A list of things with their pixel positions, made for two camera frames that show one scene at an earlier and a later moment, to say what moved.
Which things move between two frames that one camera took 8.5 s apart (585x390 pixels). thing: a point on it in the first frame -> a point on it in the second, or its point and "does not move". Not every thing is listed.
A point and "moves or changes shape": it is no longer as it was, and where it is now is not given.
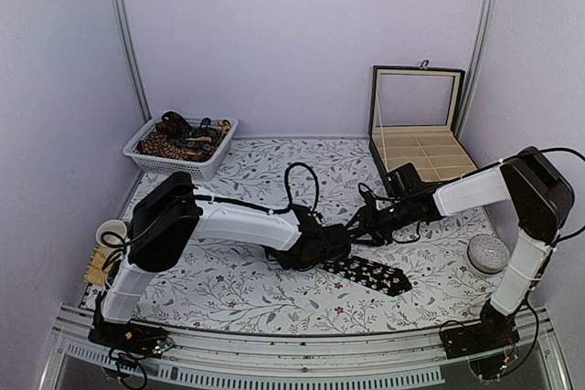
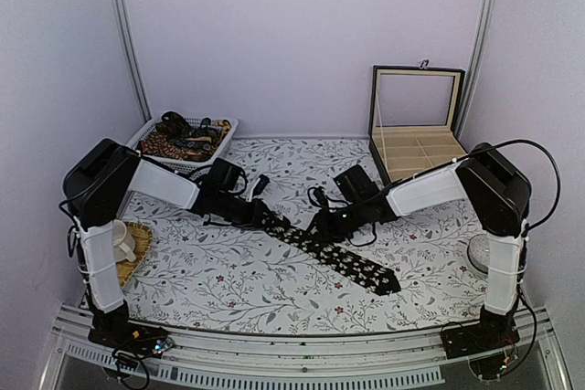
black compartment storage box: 414,119 does not move
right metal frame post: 486,24 does not move
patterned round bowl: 487,254 does not move
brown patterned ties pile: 175,138 does not move
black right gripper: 369,222 -> 327,230
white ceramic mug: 111,237 does not move
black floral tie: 368,273 moves or changes shape
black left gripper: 283,263 -> 255,217
